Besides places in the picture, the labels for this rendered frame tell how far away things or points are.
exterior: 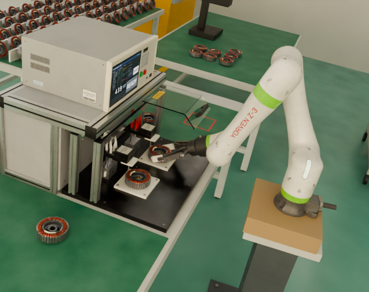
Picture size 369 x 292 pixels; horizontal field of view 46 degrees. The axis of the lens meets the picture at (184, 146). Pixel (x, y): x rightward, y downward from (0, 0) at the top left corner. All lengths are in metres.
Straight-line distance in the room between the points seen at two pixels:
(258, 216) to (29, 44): 1.11
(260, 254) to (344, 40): 5.28
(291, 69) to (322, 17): 5.30
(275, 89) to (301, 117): 0.28
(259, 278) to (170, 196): 0.56
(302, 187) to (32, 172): 1.10
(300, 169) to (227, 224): 1.35
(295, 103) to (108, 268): 0.96
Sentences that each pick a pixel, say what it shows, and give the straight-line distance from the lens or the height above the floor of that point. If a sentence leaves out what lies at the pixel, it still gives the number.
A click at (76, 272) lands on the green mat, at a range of 1.55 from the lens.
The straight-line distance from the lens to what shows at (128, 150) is 1.84.
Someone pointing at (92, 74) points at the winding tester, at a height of 1.25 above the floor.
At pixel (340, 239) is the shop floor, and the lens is 3.27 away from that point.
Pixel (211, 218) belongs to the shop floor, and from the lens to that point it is 3.03.
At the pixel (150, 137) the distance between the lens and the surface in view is 2.02.
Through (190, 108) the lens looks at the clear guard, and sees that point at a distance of 1.95.
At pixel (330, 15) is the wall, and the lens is 6.87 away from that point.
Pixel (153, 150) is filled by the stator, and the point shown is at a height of 0.82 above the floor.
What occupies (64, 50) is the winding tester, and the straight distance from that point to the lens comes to 1.71.
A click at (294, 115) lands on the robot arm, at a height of 1.18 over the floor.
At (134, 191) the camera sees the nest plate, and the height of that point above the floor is 0.78.
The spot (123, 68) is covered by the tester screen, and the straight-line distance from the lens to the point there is 1.73.
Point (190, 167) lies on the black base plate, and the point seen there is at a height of 0.77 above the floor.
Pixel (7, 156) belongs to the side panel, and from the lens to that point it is 1.93.
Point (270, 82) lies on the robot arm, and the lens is 1.61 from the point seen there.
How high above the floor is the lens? 1.90
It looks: 30 degrees down
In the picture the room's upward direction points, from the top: 11 degrees clockwise
